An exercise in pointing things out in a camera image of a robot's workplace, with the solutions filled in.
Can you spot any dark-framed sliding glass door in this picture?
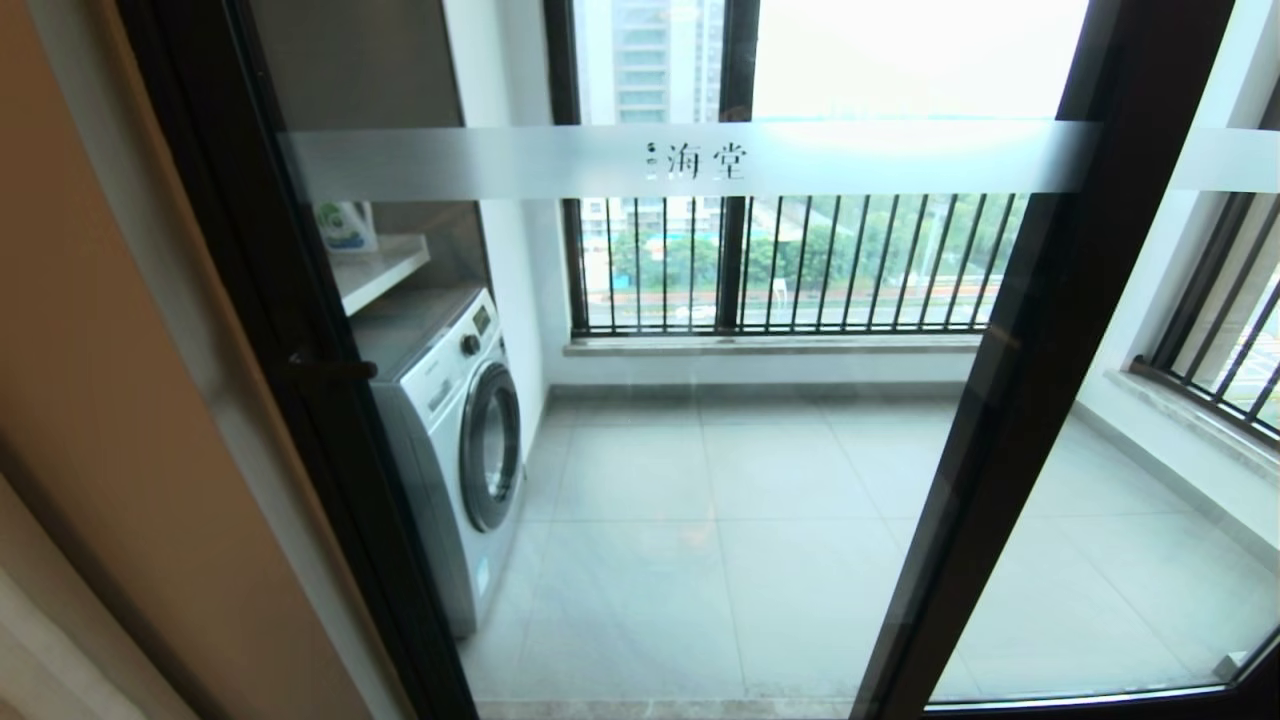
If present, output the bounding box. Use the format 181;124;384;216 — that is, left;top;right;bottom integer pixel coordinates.
205;0;1241;720

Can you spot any long grey stone sill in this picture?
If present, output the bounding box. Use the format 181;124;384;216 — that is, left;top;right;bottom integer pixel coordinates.
562;334;985;358

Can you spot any long black balcony railing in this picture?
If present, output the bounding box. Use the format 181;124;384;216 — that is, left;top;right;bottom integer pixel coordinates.
568;193;1031;336

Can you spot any white front-load washing machine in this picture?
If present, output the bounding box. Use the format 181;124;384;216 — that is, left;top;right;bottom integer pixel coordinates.
352;285;527;639

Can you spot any grey high-rise building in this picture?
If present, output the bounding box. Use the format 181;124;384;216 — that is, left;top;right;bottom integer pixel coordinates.
608;0;727;125

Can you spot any white laundry detergent bottle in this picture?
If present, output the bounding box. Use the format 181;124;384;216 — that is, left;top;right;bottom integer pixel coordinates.
315;202;379;255

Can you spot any short grey stone sill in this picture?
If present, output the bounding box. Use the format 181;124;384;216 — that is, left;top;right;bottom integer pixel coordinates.
1100;368;1280;476

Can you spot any short black balcony railing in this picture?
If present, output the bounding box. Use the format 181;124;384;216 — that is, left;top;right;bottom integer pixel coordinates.
1133;190;1280;446

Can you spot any dark-framed fixed glass door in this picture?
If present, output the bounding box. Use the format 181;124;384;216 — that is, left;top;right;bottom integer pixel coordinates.
930;0;1280;720

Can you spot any white wall shelf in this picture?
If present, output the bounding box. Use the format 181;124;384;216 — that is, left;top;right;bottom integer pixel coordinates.
332;234;432;318

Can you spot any black window frame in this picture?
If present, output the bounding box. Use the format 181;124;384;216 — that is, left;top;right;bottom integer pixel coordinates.
543;0;763;335

